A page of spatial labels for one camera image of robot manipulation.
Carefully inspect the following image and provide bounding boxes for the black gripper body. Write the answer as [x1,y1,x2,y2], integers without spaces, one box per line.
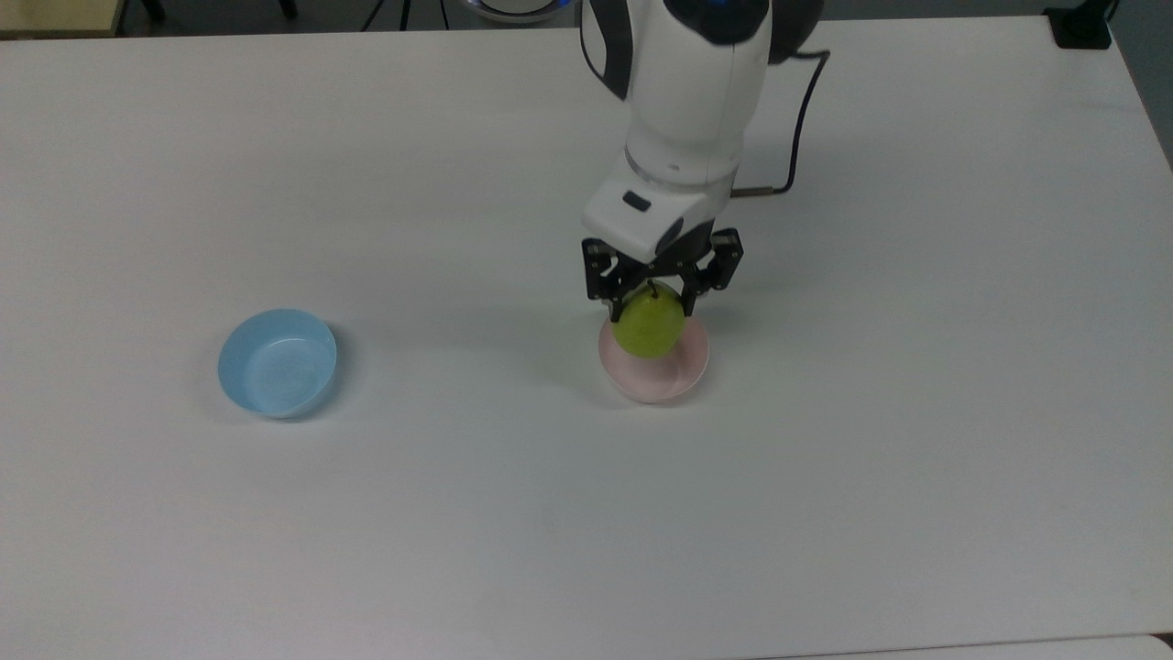
[603,223,722,280]

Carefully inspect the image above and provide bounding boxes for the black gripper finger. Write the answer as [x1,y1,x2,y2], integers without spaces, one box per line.
[678,226,746,318]
[581,237,644,323]

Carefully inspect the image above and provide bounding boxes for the green pear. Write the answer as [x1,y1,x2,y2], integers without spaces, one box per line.
[610,281,687,361]

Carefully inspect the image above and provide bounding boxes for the pink plastic bowl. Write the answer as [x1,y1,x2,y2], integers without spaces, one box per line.
[597,311,712,406]

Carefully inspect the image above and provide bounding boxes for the light blue plastic bowl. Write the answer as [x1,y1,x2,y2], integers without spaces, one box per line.
[216,308,339,422]

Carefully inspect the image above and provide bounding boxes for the black tripod legs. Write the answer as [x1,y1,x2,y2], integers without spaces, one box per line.
[360,0,452,33]

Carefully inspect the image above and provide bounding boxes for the light wooden board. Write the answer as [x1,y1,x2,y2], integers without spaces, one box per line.
[0,0,128,40]

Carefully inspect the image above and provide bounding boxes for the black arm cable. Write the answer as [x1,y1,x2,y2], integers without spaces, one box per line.
[731,49,832,198]

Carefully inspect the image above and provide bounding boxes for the black clamp mount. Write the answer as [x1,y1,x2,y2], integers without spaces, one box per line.
[1044,0,1123,50]

